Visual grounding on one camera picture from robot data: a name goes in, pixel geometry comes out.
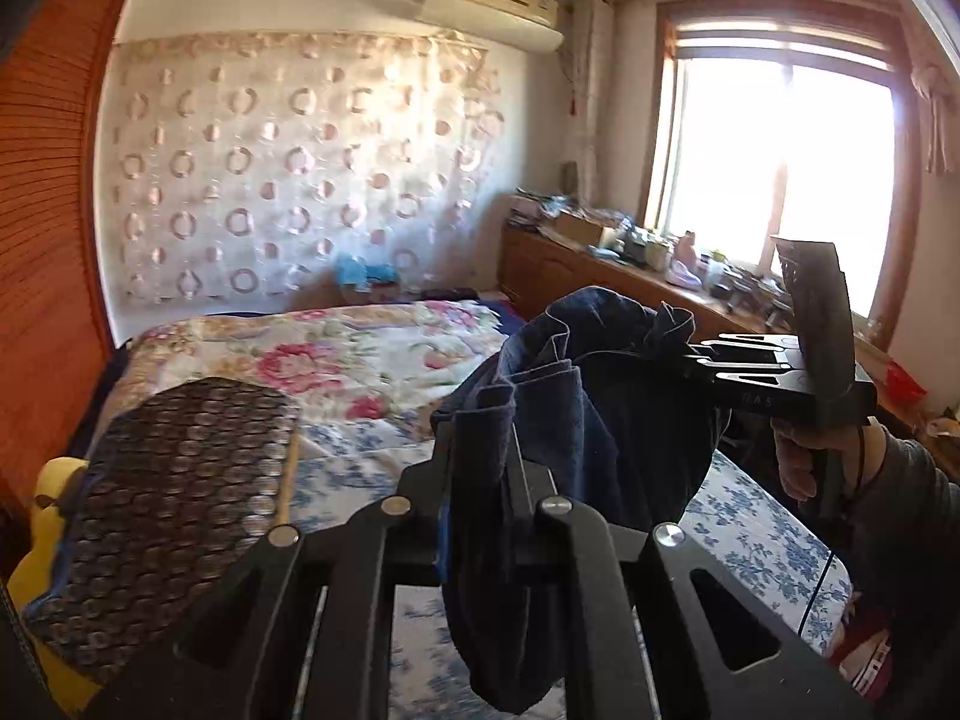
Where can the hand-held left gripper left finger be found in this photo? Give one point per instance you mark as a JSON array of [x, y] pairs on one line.
[[416, 532]]

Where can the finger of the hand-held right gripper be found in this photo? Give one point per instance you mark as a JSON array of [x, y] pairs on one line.
[[750, 346], [750, 376]]

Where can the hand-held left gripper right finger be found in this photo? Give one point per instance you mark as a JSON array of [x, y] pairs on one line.
[[525, 532]]

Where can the navy printed T-shirt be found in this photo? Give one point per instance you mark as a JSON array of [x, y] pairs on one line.
[[600, 427]]

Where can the person's right forearm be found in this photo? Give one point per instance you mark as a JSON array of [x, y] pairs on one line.
[[907, 525]]

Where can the person's right hand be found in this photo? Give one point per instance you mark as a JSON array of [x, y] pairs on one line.
[[795, 457]]

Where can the red bag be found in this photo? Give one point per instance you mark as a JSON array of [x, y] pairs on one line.
[[904, 382]]

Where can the pink bag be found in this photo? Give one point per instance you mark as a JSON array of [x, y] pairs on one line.
[[684, 266]]

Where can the blue floral bed sheet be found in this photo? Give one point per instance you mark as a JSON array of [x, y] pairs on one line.
[[750, 540]]

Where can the pink floral quilt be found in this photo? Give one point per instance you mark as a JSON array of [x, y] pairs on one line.
[[337, 360]]

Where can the wooden framed window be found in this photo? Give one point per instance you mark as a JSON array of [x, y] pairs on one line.
[[750, 150]]

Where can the cardboard box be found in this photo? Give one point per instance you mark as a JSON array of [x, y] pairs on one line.
[[581, 229]]

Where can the long wooden cabinet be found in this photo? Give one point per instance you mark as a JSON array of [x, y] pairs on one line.
[[547, 277]]

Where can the navy blanket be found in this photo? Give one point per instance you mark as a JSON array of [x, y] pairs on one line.
[[506, 315]]

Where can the dark oval object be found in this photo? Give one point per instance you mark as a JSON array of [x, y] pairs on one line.
[[570, 178]]

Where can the tied window curtain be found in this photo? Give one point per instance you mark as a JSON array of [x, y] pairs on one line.
[[934, 112]]

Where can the dark circle-patterned pillow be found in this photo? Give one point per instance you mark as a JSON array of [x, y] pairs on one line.
[[172, 480]]

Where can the heap of colourful packets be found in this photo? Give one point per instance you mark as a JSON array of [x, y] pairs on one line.
[[540, 206]]

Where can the blue box on nightstand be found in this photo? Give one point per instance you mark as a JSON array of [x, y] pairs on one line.
[[360, 270]]

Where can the pale window curtain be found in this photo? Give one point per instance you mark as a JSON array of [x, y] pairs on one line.
[[592, 90]]

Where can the red hanging tassel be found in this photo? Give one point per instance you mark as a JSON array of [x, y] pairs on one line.
[[574, 101]]

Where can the yellow plush toy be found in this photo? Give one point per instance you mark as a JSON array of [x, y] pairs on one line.
[[56, 495]]

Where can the wooden slatted wardrobe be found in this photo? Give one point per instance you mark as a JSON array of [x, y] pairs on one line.
[[52, 202]]

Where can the sheer circle-patterned wall cloth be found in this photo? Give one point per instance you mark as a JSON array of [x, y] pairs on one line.
[[300, 165]]

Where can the wall air conditioner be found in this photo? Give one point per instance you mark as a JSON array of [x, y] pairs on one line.
[[495, 26]]

